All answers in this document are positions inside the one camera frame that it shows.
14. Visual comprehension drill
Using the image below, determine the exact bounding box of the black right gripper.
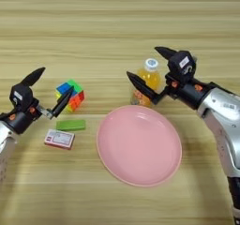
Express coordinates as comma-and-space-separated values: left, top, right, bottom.
126, 46, 217, 111

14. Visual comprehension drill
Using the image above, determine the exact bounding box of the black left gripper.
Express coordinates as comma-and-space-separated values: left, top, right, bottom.
0, 67, 74, 135

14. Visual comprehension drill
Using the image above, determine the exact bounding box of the orange juice bottle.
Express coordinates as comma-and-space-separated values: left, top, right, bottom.
130, 58, 162, 108

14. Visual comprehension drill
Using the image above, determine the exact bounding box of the colourful puzzle cube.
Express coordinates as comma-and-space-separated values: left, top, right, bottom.
55, 79, 86, 113

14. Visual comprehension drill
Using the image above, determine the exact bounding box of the pink round plate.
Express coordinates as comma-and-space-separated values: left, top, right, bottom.
96, 105, 183, 188

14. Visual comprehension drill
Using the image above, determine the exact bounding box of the black box with white label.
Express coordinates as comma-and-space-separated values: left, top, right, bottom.
167, 50, 197, 84

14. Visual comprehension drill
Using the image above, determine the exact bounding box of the green rectangular block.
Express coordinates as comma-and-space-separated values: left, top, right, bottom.
55, 119, 87, 132

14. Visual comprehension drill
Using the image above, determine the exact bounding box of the small pink white card box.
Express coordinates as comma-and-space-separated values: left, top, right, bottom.
43, 128, 76, 151

